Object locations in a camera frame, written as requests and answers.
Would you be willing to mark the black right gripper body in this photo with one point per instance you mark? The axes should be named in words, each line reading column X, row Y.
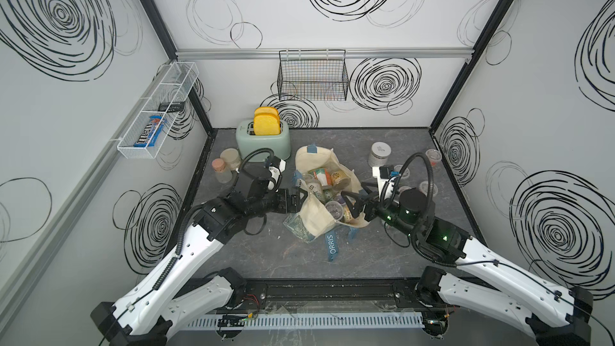
column 374, row 201

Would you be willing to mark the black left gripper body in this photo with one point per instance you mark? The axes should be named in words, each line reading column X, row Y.
column 280, row 203

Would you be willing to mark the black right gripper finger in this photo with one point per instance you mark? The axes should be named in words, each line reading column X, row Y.
column 353, row 196
column 354, row 210

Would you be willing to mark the sunflower label tall jar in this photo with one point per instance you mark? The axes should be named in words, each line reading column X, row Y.
column 314, row 186

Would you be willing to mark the cream canvas bag blue handles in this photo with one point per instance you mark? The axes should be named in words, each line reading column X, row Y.
column 313, row 219

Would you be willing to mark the silver label jar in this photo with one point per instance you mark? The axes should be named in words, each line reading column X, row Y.
column 379, row 154

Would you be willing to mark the red bee label seed jar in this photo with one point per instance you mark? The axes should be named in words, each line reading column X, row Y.
column 434, row 156

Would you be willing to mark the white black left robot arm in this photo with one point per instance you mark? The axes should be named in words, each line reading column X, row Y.
column 169, row 298

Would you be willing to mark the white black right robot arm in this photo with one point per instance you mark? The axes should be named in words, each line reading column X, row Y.
column 466, row 273

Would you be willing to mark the orange label small jar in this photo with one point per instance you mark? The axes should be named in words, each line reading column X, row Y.
column 340, row 180

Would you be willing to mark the white orange label jar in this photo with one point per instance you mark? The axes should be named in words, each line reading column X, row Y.
column 323, row 176

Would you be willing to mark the mint green toaster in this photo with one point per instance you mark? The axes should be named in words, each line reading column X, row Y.
column 247, row 142

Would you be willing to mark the beige lid jar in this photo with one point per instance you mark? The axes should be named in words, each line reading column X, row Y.
column 231, row 158

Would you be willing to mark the pink lid small jar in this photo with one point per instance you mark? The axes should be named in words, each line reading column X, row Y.
column 221, row 171

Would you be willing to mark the yellow toast slice front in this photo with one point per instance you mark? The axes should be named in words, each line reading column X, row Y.
column 266, row 125

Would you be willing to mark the yellow toast slice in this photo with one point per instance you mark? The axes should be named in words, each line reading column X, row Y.
column 266, row 125
column 266, row 111

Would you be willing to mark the yellow toast slice back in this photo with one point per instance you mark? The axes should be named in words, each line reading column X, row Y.
column 266, row 111

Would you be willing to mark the black small box on shelf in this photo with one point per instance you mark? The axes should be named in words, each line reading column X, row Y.
column 171, row 107

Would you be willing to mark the blue candy packet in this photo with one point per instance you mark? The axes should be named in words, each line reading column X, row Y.
column 151, row 132

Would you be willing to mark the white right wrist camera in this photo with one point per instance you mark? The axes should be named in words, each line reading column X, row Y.
column 385, row 177

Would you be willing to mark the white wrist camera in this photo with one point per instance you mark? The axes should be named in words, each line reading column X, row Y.
column 276, row 168
column 385, row 177

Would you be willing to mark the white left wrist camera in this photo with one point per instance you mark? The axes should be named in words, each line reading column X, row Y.
column 276, row 168

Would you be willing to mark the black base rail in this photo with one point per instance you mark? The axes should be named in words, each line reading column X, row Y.
column 263, row 293

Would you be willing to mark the white slotted cable duct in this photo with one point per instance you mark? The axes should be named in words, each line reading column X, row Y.
column 307, row 321

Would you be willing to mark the black wire wall basket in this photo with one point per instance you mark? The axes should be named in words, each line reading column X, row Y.
column 313, row 79

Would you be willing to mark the white wire wall shelf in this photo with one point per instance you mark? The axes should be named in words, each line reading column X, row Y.
column 172, row 83

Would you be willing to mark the grey wall rail back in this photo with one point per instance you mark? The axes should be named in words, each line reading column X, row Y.
column 326, row 53

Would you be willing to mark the grey wall rail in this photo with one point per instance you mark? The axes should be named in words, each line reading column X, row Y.
column 326, row 53
column 53, row 137

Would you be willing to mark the grey wall rail left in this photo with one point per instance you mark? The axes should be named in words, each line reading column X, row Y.
column 53, row 137

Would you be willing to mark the black corner frame post right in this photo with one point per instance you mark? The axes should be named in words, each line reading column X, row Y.
column 496, row 18

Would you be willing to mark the black corner frame post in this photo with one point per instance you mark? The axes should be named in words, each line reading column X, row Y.
column 164, row 36
column 496, row 18

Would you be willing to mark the black corner frame post left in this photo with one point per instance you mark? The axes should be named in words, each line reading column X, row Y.
column 164, row 36

